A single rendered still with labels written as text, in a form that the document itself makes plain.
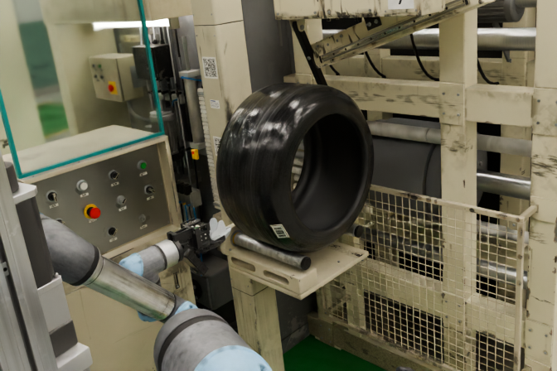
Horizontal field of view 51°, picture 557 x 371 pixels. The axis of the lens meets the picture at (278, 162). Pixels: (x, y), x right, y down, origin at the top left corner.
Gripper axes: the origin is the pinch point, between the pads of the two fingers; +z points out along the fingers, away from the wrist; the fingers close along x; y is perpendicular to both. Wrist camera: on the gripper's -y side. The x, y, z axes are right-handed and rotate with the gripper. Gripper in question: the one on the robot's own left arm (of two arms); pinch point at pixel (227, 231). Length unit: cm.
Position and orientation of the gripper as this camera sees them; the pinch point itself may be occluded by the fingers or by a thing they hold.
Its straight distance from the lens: 176.6
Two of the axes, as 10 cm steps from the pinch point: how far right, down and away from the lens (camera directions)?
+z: 7.0, -2.9, 6.5
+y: -1.0, -9.5, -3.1
